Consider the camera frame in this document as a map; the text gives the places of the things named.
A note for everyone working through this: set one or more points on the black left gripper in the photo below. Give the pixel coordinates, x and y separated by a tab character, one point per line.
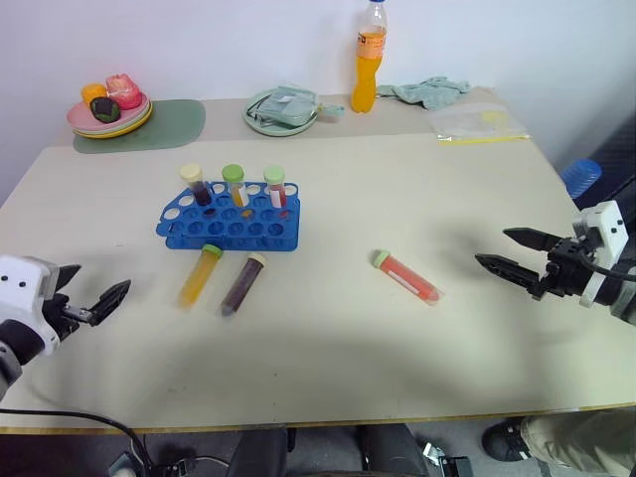
62	313

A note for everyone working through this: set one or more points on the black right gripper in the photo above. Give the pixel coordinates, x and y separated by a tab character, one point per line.
566	270

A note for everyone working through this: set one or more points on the orange tube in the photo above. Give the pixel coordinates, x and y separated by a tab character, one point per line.
238	191
199	278

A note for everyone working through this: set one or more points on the red tube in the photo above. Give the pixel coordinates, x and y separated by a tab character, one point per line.
407	279
276	191

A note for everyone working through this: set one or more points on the blue plastic test tube rack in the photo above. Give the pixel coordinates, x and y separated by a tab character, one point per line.
218	229

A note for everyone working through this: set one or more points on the blue ribbed plastic cap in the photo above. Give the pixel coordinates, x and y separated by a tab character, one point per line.
581	175

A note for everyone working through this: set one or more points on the clear zip bag yellow seal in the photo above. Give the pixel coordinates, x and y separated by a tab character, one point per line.
472	126

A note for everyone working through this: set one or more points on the yellow round plate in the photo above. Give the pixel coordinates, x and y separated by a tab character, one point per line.
139	126

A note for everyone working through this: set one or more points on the pink round plate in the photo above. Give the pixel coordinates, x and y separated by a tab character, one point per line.
79	119

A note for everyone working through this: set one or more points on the stack of coloured plates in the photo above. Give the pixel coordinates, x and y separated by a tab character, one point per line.
133	124

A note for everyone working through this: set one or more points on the black and green toy fruit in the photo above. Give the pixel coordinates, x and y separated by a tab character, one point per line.
104	109

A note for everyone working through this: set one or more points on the mint green crumpled cloth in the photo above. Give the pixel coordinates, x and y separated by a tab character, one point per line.
432	94

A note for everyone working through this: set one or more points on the dark green placemat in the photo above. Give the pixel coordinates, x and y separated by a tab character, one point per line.
174	124

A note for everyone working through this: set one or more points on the black and white sneaker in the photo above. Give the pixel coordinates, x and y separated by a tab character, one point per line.
507	442

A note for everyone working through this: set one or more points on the khaki trouser leg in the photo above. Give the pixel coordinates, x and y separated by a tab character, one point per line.
581	442

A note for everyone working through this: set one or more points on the orange toy fruit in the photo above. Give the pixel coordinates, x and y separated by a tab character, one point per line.
93	92

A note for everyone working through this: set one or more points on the pink red toy apple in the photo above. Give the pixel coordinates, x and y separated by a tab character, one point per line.
124	90

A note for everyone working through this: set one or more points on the small black floor device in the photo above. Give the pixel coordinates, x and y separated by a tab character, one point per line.
449	464

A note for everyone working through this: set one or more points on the dark rounded shape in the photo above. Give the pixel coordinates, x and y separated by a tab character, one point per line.
390	452
258	454

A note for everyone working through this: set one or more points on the mint green round plate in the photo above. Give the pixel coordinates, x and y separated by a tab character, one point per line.
263	128

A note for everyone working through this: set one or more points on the orange soda plastic bottle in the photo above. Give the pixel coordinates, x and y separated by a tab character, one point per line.
366	74

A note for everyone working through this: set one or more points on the mint green zip pouch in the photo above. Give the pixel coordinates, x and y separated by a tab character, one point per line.
288	107

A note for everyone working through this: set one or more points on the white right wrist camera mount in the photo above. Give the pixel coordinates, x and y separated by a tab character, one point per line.
606	223

